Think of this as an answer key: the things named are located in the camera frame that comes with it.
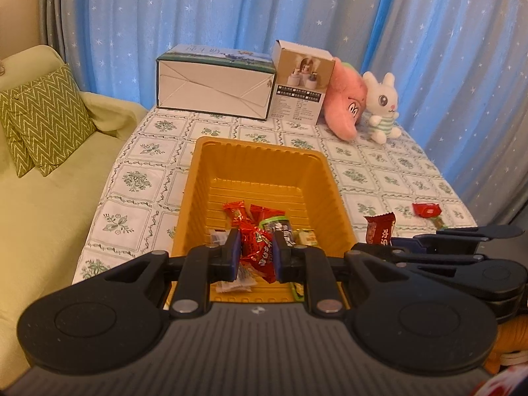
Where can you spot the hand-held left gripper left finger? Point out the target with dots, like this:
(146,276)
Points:
(234,255)

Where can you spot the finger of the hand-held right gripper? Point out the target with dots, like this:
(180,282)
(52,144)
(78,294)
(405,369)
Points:
(408,244)
(499,232)

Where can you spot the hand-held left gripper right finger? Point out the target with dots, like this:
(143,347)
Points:
(278,258)

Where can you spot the red packet with green print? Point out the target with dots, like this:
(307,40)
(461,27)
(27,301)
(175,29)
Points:
(258,251)

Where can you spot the long green sausage packet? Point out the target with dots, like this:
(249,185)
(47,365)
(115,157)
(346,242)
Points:
(280,226)

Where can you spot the red snack packet white print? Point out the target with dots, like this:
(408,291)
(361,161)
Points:
(380,229)

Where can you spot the yellow candy packet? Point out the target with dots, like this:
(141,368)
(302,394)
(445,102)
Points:
(307,238)

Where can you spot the small red candy packet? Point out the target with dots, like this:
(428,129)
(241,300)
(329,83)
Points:
(236,213)

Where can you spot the small shiny red packet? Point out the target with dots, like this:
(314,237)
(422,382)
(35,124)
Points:
(264,212)

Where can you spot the orange plastic tray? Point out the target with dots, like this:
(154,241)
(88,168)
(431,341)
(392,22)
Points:
(255,165)

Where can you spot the red twisted candy wrapper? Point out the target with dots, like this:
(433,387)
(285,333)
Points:
(427,209)

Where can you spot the white rabbit plush toy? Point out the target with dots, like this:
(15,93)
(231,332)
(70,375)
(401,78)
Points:
(383,103)

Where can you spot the pink plush toy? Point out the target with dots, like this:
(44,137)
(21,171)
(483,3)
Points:
(344,103)

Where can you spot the small white product box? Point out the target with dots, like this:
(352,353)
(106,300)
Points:
(301,90)

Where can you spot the large white cardboard box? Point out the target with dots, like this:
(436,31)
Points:
(210,86)

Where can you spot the light green sofa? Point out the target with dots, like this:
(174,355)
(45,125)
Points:
(45,222)

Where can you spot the green zigzag cushion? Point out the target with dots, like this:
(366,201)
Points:
(18,156)
(49,119)

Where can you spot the blue starry curtain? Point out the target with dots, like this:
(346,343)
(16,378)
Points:
(288,4)

